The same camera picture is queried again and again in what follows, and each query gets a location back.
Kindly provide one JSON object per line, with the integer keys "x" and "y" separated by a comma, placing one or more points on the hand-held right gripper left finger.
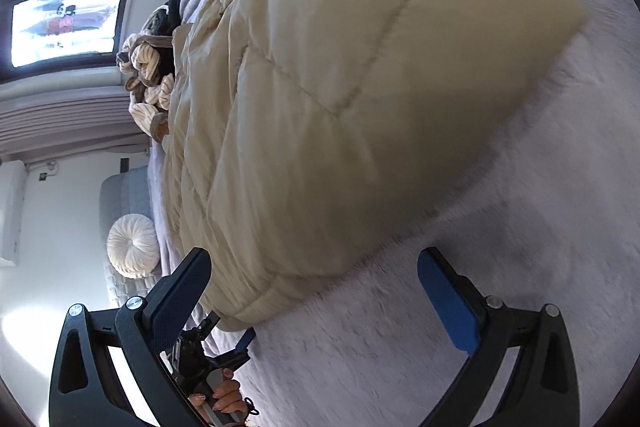
{"x": 180, "y": 302}

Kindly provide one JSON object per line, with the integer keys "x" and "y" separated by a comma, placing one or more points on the cream striped clothes pile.
{"x": 147, "y": 82}

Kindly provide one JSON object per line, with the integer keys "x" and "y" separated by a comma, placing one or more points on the lavender fleece blanket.
{"x": 450, "y": 307}

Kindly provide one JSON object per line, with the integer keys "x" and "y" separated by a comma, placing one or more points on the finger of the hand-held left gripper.
{"x": 207, "y": 326}
{"x": 244, "y": 341}

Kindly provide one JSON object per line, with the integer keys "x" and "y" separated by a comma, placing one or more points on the white ribbed radiator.
{"x": 65, "y": 127}

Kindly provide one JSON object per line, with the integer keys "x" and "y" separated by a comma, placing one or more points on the dark garment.
{"x": 170, "y": 12}

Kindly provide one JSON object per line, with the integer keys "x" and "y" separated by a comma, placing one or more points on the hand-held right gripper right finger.
{"x": 445, "y": 302}

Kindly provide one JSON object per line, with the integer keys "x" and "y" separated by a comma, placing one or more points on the person's left hand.
{"x": 227, "y": 399}

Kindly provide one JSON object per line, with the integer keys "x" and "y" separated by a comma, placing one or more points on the round white pleated cushion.
{"x": 132, "y": 247}

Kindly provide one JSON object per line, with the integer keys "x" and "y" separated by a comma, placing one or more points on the beige puffer jacket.
{"x": 350, "y": 107}

